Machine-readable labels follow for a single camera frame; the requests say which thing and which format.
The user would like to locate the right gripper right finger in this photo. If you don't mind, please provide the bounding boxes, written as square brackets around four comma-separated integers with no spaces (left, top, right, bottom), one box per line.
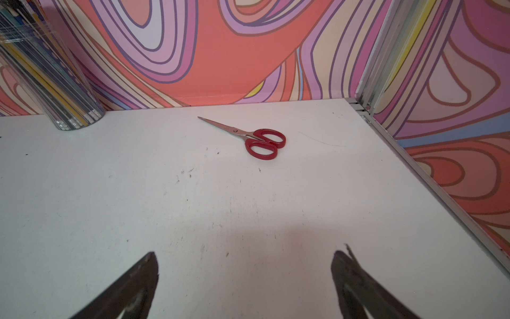
[331,246,418,318]

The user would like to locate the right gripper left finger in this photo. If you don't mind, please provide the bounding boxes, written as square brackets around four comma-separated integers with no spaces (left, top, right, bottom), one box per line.
[73,251,159,318]

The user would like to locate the pencil cup with pencils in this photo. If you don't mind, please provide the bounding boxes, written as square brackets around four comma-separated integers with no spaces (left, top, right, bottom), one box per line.
[1,1,106,131]

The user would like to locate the red handled scissors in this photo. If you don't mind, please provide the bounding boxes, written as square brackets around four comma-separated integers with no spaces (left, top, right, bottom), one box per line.
[198,116,287,161]

